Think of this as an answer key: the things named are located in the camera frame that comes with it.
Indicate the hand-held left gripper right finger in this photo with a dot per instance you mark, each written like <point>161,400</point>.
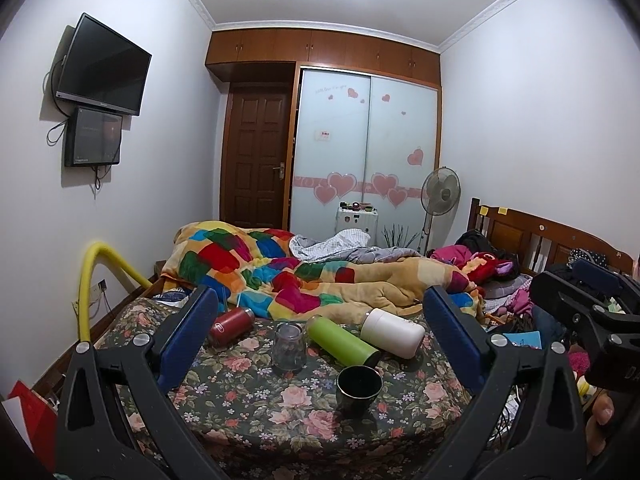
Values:
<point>450,330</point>

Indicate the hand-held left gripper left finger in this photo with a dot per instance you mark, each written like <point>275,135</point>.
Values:
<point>192,330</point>

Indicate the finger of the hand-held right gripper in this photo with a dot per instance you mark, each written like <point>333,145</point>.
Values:
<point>575,300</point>
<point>592,270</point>

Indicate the clear glass cup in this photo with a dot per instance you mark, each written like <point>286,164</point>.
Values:
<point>289,350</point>

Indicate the black cup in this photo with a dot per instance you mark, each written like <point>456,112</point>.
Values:
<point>359,392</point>

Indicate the person's right hand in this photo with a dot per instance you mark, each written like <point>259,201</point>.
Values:
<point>601,417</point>

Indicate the red thermos bottle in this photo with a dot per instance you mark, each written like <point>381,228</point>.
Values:
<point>231,326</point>

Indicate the purple clothing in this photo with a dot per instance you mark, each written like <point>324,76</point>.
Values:
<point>520,300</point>

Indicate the white thermos bottle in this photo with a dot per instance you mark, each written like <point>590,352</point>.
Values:
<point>392,332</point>

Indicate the blue book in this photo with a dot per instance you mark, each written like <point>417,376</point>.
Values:
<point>522,340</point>

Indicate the red plush toy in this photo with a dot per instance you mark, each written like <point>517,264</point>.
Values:
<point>487,264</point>

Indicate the pink clothing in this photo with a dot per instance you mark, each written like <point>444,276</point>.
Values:
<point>450,252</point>

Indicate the wooden headboard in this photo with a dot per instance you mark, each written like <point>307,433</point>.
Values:
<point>525,230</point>

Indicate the black clothing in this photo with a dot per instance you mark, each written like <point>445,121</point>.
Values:
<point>475,240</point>

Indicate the colourful patchwork blanket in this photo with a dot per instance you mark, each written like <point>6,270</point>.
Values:
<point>280,280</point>

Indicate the floral bed sheet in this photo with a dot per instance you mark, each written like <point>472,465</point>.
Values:
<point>260,410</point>

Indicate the green spiky plant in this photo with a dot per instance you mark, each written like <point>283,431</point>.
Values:
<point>400,237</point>

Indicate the green thermos bottle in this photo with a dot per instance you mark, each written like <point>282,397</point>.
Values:
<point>340,342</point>

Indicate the grey striped cloth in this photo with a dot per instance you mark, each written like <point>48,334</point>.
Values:
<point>345,246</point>

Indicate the standing fan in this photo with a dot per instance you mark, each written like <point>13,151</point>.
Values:
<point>440,191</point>

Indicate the white suitcase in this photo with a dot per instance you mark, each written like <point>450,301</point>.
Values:
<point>356,221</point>

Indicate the brown wooden door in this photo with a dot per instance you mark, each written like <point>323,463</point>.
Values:
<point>255,160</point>

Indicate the red paper bag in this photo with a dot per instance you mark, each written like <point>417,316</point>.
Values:
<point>30,420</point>

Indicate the wardrobe with heart stickers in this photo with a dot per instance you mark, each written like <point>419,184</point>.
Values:
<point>365,145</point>

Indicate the small black monitor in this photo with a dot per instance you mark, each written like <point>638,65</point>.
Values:
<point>93,135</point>

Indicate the large black television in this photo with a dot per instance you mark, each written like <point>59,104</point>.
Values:
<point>102,62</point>

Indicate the wooden overhead cabinet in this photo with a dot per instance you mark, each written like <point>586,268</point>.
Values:
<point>325,47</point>

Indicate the yellow padded rail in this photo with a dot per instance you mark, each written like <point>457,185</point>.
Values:
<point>87,285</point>

